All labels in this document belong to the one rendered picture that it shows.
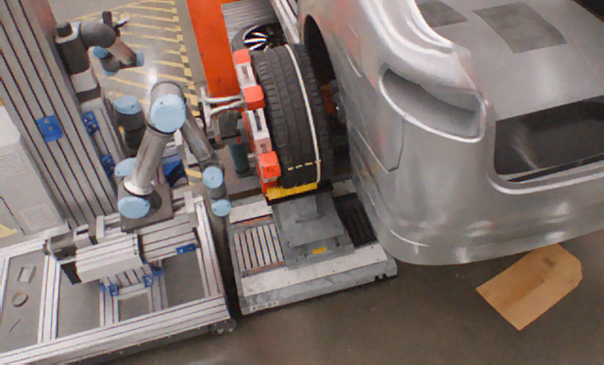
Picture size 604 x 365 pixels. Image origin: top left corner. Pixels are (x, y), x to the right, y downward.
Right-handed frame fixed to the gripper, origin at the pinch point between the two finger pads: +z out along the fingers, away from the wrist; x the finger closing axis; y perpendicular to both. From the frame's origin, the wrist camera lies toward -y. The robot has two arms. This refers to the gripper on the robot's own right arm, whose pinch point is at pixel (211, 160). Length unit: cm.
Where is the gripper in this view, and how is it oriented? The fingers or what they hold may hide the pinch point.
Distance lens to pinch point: 242.1
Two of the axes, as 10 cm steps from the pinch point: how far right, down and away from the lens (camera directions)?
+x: -9.6, 2.5, -1.2
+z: -2.6, -6.0, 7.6
